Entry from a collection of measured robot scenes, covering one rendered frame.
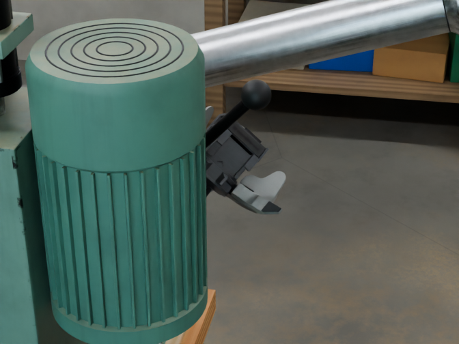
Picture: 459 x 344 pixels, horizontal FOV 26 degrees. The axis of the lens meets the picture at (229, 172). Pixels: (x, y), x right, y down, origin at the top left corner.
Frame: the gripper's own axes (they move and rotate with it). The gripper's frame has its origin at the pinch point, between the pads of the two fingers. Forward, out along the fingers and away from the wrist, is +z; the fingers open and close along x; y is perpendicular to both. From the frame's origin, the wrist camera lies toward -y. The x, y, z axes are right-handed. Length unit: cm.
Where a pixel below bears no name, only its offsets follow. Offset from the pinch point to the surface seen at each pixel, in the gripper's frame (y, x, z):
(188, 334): -16.6, 17.6, -32.3
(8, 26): -6.0, -29.1, 11.0
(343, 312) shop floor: 21, 90, -172
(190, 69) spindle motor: 1.3, -13.6, 19.8
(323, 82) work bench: 96, 57, -255
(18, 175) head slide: -16.5, -18.5, 10.7
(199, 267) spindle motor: -11.2, 2.6, 7.7
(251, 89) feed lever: 7.6, -5.6, 5.6
